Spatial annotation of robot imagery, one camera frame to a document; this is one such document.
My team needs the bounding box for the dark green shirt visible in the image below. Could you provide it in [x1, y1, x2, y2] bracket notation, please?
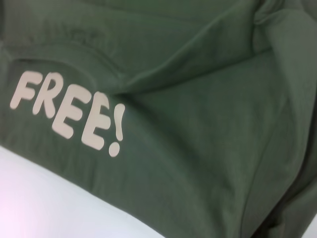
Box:
[0, 0, 317, 238]

